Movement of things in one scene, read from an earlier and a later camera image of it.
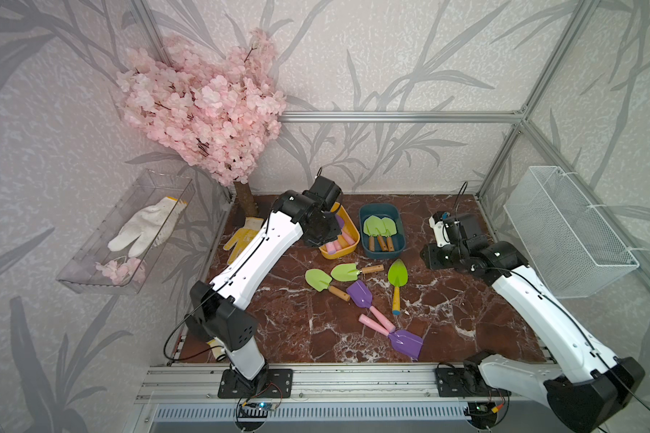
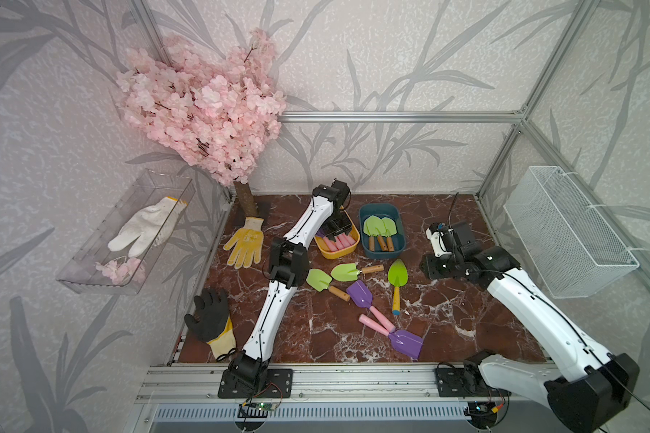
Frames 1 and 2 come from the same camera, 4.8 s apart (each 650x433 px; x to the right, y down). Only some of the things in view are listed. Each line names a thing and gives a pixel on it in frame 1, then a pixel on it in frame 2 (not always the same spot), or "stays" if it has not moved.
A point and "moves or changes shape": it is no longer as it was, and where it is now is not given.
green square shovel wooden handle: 370,230 stays
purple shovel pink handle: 339,221 moves or changes shape
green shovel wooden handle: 390,230 stays
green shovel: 369,227 stays
